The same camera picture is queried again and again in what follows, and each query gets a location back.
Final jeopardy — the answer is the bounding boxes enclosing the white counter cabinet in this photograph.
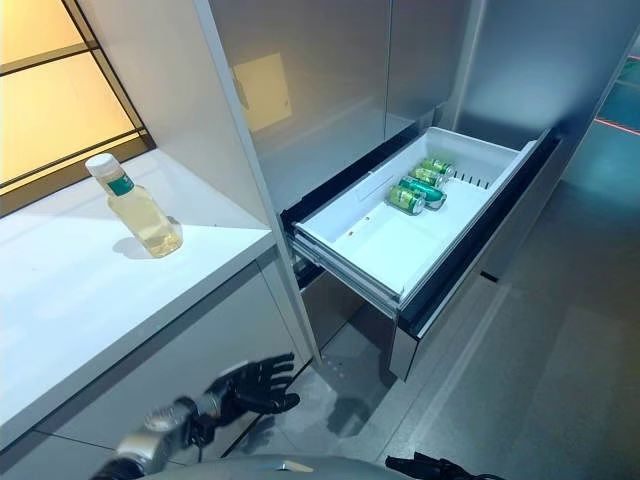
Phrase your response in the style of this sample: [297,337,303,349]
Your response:
[0,147,321,480]

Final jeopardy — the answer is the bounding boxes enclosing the green drink can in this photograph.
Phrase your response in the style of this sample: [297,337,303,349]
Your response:
[386,184,427,217]
[398,175,448,211]
[420,157,456,179]
[408,168,450,190]

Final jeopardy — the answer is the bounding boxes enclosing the grey robot torso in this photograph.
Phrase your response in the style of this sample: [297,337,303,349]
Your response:
[189,452,401,480]

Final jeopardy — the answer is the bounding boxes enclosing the window with dark frame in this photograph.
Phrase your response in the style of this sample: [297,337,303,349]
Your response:
[0,0,161,219]

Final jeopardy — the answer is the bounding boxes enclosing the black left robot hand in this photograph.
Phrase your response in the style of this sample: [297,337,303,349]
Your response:
[204,352,301,427]

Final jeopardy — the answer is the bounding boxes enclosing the yellow drink bottle white cap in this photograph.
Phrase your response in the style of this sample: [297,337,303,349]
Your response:
[84,153,185,259]

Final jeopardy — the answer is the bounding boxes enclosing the white fridge drawer bin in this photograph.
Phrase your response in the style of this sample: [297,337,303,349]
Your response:
[293,126,540,303]

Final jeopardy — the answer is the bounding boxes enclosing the steel fridge drawer front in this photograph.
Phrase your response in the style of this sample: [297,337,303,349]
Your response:
[389,130,564,384]

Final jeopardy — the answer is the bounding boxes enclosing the stainless steel fridge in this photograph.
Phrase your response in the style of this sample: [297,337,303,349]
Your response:
[207,0,634,384]

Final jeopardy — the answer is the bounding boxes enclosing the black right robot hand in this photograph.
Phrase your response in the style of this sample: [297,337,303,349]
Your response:
[384,451,474,480]

